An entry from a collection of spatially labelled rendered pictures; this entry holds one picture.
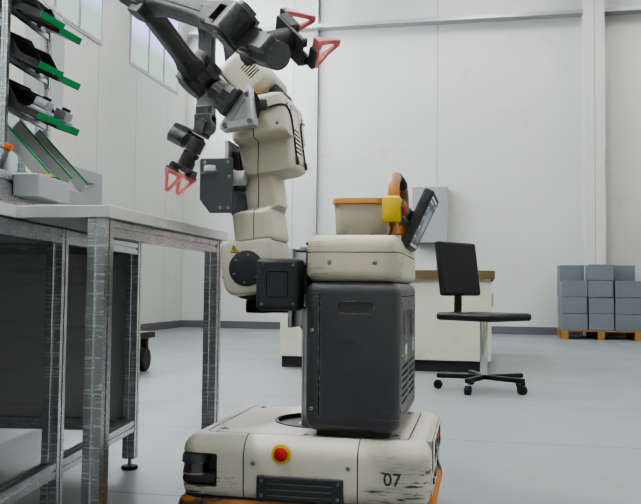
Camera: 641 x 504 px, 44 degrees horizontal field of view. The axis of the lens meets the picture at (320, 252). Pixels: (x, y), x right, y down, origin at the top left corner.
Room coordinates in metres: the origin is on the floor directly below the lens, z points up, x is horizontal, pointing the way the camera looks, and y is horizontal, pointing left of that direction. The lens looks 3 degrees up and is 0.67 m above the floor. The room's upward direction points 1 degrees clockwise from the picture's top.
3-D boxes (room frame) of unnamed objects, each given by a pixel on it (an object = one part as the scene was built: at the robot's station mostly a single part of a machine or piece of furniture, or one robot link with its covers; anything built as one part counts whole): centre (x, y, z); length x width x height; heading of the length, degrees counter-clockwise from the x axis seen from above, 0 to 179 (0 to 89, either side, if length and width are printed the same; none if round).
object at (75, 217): (2.36, 0.75, 0.84); 0.90 x 0.70 x 0.03; 169
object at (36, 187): (2.14, 0.76, 0.93); 0.21 x 0.07 x 0.06; 176
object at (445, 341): (7.69, -0.77, 0.42); 2.27 x 1.80 x 0.84; 168
